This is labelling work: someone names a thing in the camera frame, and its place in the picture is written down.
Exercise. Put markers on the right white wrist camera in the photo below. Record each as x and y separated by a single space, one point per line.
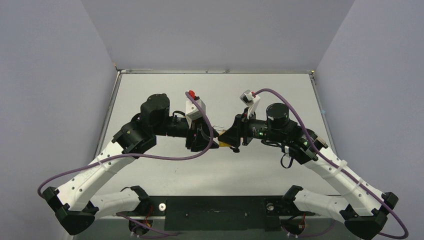
251 101

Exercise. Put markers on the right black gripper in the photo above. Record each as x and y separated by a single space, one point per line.
246 130

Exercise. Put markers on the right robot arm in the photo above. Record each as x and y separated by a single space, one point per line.
362 208

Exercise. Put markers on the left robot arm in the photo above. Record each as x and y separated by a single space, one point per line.
76 203

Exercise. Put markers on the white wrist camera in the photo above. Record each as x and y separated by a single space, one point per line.
251 101
192 113

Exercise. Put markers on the yellow padlock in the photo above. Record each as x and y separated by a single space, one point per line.
221 143

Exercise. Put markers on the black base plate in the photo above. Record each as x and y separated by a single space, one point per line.
217 213

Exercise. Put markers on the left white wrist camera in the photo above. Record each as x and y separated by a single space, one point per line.
192 113

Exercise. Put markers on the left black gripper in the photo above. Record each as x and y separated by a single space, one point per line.
198 135

